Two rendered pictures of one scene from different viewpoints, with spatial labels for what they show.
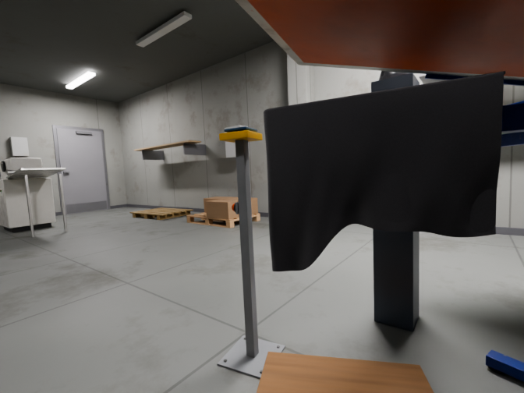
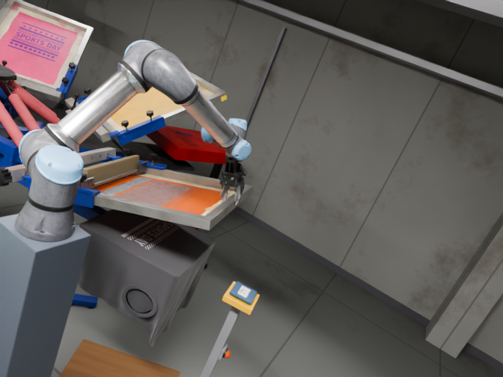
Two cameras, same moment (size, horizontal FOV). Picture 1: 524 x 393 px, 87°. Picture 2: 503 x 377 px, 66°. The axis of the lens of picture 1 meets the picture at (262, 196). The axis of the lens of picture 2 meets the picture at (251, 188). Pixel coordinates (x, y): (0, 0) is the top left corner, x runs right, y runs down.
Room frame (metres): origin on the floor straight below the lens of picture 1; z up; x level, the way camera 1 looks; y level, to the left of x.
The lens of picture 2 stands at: (2.45, -0.47, 1.86)
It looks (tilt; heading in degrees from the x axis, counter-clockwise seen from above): 18 degrees down; 163
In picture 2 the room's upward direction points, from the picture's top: 23 degrees clockwise
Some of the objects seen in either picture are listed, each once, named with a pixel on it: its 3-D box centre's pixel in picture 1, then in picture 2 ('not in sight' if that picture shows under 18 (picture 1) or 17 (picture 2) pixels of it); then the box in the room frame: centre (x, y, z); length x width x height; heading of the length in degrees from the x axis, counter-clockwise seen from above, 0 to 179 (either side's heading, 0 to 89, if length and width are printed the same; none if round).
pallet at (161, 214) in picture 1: (161, 213); not in sight; (5.73, 2.10, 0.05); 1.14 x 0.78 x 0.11; 52
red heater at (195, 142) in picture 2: not in sight; (193, 144); (-0.47, -0.14, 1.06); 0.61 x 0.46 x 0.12; 124
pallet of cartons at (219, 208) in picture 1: (222, 210); not in sight; (4.66, 0.68, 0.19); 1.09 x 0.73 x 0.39; 52
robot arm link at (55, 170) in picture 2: not in sight; (56, 174); (1.38, -0.68, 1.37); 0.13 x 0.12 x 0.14; 31
